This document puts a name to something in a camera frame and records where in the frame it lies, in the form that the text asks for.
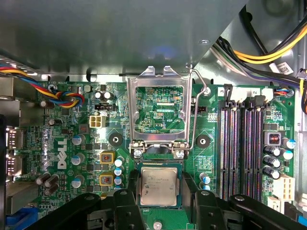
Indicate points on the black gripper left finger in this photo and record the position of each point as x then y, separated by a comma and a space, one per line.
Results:
127, 210

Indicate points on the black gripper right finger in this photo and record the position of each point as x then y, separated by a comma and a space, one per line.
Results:
208, 210

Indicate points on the silver CPU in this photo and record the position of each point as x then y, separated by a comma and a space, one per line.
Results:
159, 185

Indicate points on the metal socket cover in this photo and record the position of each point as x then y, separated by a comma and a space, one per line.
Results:
132, 107

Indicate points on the CPU socket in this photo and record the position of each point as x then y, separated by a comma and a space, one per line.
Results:
159, 161

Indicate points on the green motherboard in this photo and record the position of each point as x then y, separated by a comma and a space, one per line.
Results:
211, 134

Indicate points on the white four-pin power socket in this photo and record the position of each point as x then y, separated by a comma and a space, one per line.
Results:
98, 122

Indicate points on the black PC case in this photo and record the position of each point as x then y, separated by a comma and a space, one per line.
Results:
301, 143

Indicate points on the grey power supply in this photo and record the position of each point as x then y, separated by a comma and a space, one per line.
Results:
108, 36

